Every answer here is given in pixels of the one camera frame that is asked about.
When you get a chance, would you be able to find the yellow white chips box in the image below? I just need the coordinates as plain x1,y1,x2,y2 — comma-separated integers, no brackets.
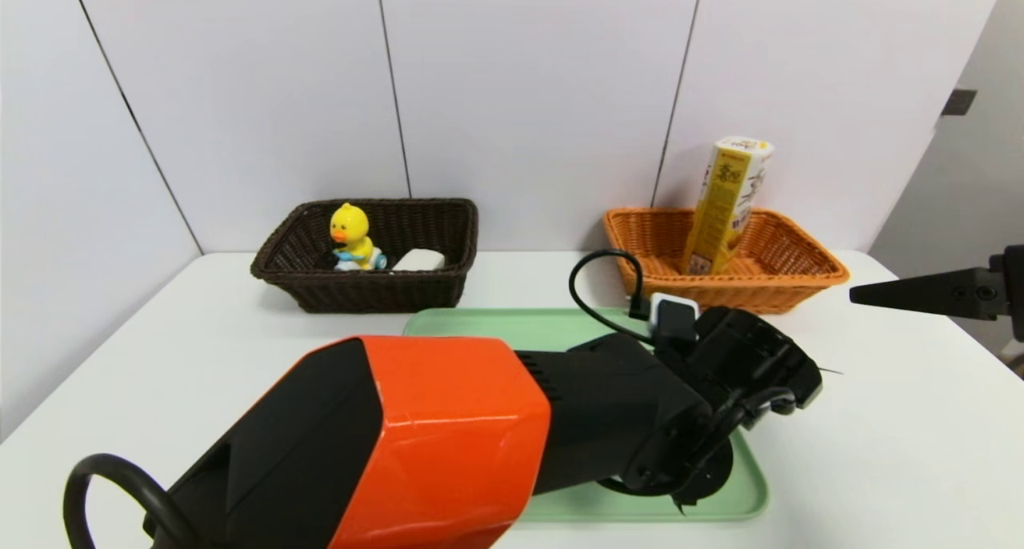
682,136,777,276

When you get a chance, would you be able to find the black cable white tag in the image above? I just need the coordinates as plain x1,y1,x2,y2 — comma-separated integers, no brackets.
684,385,798,494

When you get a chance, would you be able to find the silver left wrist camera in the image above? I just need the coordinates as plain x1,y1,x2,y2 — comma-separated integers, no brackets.
650,293,700,343

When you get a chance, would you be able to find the yellow duck scooter toy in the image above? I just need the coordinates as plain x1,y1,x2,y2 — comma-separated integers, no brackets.
330,202,389,272

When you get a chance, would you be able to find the green plastic tray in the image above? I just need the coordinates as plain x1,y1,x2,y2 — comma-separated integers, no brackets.
402,307,770,523

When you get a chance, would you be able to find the black camera cable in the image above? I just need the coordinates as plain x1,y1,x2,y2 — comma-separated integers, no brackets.
569,249,652,343

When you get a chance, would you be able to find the dark brown wicker basket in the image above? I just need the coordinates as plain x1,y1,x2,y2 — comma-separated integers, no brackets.
250,198,479,314

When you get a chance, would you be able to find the orange wicker basket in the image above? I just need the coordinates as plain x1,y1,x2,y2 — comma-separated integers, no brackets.
603,206,850,316

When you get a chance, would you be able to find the white soap bar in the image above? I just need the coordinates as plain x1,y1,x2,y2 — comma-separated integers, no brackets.
392,249,446,272

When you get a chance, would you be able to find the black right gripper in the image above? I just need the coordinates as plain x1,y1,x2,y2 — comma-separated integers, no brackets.
849,245,1024,343

